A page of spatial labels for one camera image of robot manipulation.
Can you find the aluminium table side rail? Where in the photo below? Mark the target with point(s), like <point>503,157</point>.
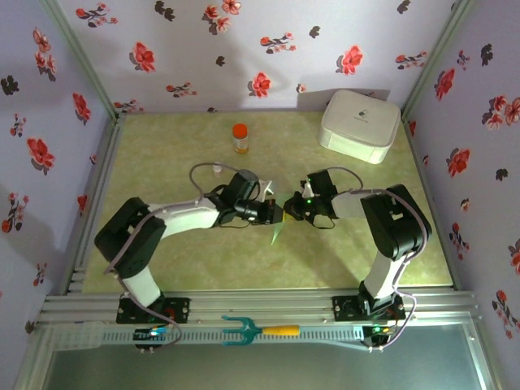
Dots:
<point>110,142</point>
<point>414,150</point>

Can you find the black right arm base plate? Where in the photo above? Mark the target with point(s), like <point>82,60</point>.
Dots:
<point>341,308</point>

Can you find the orange-capped bottle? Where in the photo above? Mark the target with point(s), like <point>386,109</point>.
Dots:
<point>240,132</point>

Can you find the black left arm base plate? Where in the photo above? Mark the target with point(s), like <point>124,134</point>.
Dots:
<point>185,302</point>

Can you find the aluminium frame rail with slots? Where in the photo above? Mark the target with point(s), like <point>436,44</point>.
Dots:
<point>264,304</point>

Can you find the white plastic box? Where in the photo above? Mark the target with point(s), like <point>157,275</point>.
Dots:
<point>357,124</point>

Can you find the aluminium frame post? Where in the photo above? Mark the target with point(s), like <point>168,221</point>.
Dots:
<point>436,57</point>
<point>82,57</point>

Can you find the small white cap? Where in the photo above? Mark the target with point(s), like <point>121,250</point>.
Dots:
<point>218,172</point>

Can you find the light green paper sheet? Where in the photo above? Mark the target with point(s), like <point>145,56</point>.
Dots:
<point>277,235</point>

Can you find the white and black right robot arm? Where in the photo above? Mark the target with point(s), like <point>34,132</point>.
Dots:
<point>394,223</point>

